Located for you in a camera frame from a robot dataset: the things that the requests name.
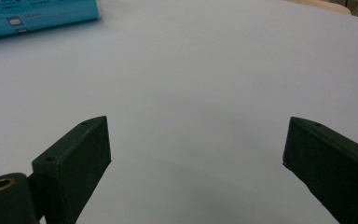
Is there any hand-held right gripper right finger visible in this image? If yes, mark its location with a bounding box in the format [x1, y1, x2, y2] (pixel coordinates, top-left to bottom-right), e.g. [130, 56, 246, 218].
[282, 116, 358, 224]

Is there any blue printed packet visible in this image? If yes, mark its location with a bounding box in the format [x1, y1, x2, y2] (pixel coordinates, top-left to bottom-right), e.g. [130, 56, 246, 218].
[0, 0, 101, 41]

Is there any beige wooden board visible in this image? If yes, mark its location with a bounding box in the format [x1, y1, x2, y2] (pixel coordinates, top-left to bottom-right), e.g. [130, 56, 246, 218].
[282, 0, 352, 15]

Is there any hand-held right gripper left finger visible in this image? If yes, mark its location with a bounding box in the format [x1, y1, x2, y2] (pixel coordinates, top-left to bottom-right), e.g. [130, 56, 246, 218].
[31, 115, 112, 224]

